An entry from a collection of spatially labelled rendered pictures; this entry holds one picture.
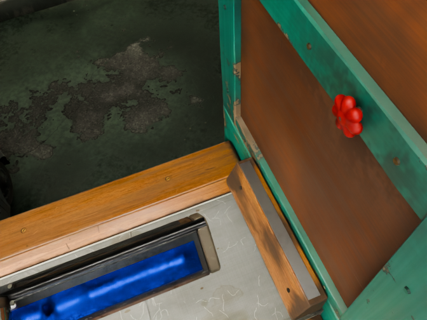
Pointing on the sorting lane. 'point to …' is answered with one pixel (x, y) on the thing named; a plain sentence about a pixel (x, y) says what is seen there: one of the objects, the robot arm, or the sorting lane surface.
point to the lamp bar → (119, 273)
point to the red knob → (347, 115)
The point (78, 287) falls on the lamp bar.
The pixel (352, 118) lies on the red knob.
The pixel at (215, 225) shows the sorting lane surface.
